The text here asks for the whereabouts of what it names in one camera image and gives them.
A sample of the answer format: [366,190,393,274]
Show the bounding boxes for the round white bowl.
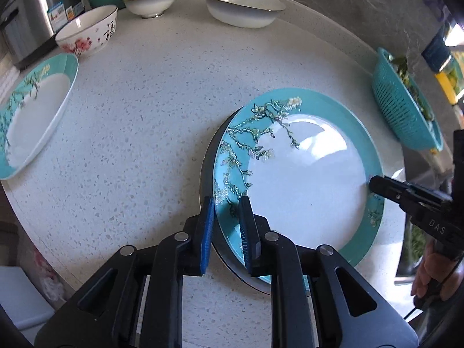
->
[120,0,182,19]

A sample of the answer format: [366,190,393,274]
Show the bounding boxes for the pink floral white bowl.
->
[55,5,119,59]

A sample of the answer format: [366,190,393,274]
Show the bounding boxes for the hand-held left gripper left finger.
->
[34,196,218,348]

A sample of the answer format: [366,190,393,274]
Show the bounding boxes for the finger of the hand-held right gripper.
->
[368,176,454,213]

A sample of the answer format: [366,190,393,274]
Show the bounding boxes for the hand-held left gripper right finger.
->
[237,196,421,348]

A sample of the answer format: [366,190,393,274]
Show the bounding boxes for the white box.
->
[0,266,56,331]

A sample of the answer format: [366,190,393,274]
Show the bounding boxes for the teal floral plate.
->
[0,53,79,180]
[212,88,385,285]

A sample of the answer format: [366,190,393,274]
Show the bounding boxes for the stainless steel rice cooker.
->
[0,0,86,71]

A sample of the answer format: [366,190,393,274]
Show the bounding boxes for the green leafy vegetables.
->
[391,55,436,124]

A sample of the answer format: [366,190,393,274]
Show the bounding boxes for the large oval white bowl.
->
[202,0,287,29]

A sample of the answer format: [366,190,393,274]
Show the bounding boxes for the person's right hand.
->
[411,241,458,298]

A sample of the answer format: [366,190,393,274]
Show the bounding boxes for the dark blue container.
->
[421,29,451,73]

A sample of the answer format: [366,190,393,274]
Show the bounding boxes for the white plastic bag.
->
[33,249,66,300]

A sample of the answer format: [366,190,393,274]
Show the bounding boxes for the black cable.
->
[404,261,464,323]

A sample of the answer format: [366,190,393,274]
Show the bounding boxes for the yellow container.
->
[435,72,462,106]

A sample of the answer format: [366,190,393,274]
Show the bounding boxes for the teal plastic colander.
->
[371,47,443,152]

